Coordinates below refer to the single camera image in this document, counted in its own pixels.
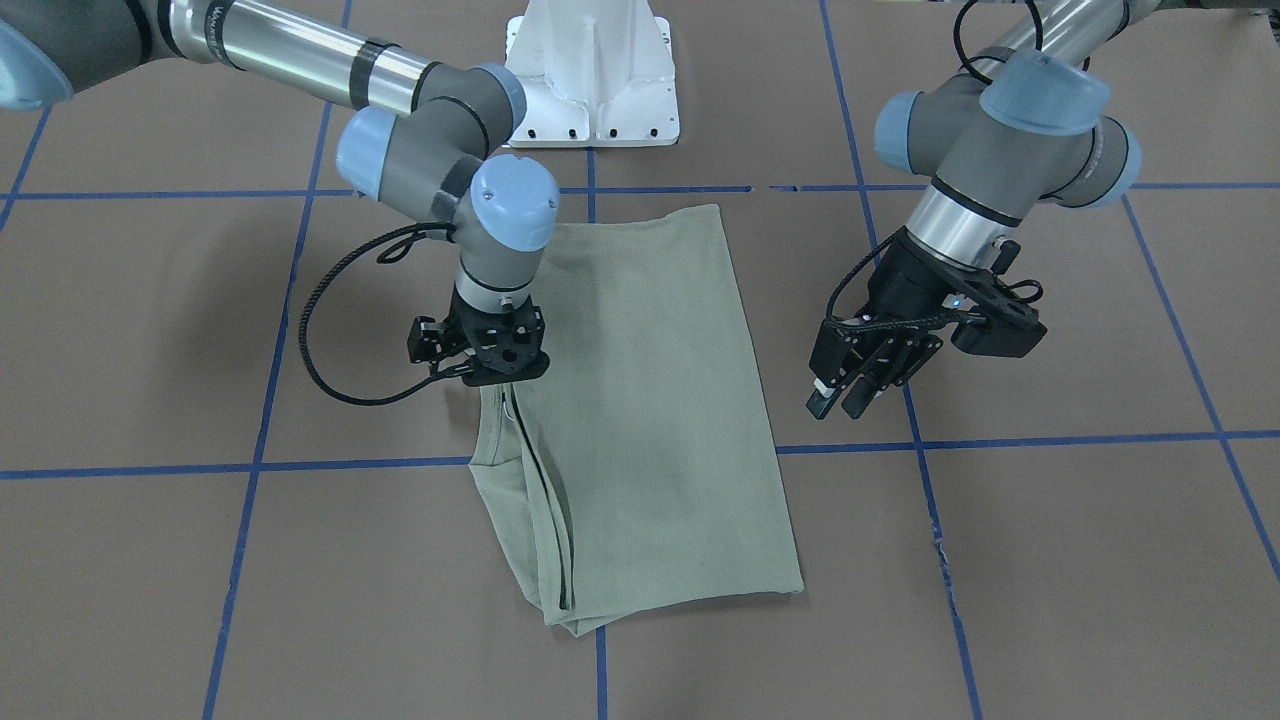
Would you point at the wrist black camera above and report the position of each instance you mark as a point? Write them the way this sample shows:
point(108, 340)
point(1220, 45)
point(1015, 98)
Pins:
point(430, 341)
point(1007, 324)

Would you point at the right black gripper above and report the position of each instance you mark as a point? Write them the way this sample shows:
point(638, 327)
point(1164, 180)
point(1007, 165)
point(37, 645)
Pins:
point(425, 340)

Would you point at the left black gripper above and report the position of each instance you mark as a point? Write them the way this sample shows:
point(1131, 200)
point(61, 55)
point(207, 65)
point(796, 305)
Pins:
point(903, 287)

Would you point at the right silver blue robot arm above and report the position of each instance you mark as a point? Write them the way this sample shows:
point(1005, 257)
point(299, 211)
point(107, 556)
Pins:
point(424, 140)

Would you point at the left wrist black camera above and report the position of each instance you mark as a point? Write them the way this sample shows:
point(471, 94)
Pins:
point(1007, 324)

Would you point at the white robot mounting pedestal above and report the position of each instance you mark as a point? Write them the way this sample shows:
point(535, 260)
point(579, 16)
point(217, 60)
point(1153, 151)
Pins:
point(595, 74)

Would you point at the olive green long-sleeve shirt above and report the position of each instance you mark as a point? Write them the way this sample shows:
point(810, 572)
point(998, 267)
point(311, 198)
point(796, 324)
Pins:
point(639, 472)

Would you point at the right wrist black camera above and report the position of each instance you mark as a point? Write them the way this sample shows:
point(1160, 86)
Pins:
point(430, 341)

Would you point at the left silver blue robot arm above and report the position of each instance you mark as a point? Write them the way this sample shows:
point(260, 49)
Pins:
point(1023, 122)

